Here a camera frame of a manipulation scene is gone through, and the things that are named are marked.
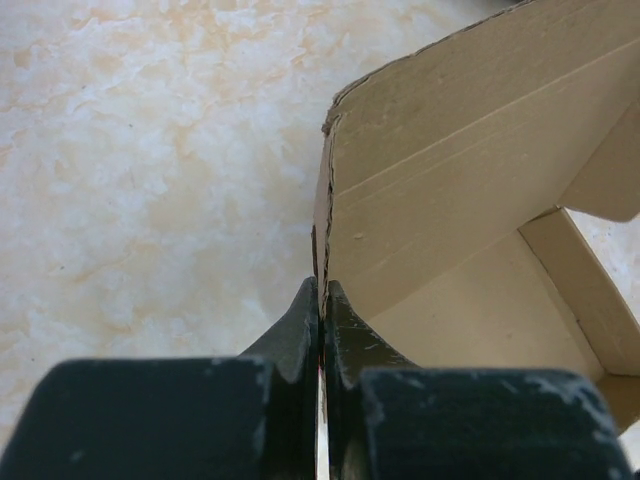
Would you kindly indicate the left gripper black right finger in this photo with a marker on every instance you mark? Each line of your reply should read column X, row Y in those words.
column 351, row 345

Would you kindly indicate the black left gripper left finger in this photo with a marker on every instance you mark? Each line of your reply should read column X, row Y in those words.
column 290, row 340

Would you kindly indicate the brown cardboard box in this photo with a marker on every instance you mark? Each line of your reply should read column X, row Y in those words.
column 448, row 183

